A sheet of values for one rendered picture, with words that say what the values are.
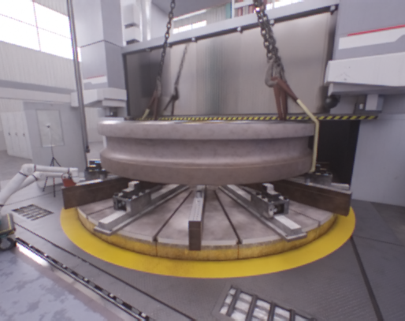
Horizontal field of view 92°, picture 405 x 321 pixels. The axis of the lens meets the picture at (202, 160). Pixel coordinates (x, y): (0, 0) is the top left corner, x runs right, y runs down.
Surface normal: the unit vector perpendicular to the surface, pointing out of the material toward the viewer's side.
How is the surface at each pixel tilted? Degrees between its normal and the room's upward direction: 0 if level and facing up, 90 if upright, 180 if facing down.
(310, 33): 90
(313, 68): 90
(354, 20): 90
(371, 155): 90
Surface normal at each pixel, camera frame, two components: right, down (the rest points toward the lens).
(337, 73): -0.47, 0.17
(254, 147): 0.28, 0.19
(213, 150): 0.03, 0.19
